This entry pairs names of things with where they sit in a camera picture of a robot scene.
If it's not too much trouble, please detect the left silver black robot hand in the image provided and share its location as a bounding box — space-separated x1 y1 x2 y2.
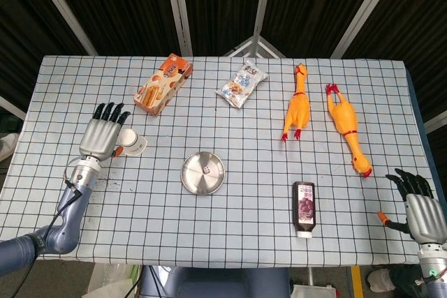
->
78 102 132 163

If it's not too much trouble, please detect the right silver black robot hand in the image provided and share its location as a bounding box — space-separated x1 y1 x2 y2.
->
376 167 447 244

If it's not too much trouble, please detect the white paper cup blue ring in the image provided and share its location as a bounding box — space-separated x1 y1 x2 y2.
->
117 127 149 158

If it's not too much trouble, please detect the round steel plate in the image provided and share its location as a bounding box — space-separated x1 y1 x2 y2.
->
180 151 227 196

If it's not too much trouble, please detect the white shoe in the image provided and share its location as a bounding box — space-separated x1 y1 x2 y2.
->
0 133 20 163
365 268 395 294

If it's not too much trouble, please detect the orange biscuit box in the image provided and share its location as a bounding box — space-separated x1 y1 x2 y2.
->
133 53 194 117

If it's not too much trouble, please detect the dark blue table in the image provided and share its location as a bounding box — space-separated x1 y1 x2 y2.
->
404 62 430 187

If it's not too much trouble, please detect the dark grape sauce bottle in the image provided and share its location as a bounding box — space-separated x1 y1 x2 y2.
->
292 181 316 239

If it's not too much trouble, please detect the yellow rubber chicken toy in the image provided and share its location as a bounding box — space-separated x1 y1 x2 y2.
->
281 63 312 142
325 83 374 179

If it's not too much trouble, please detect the white cardboard box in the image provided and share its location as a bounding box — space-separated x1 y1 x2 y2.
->
291 283 336 298

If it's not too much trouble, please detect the white blue snack bag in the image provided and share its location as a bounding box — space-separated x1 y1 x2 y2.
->
215 58 269 110

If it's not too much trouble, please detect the light blue checkered tablecloth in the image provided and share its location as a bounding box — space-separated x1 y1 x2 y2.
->
0 54 447 267

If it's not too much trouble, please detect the blue-grey robot torso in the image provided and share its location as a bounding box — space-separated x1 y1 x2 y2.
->
139 265 291 298

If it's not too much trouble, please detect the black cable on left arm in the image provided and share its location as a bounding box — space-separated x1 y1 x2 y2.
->
29 172 84 271

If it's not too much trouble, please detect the white metal frame bar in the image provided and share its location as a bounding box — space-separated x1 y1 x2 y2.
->
0 95 27 121
423 109 447 135

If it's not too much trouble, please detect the white triangular frame foot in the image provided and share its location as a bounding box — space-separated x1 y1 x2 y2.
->
223 35 288 58

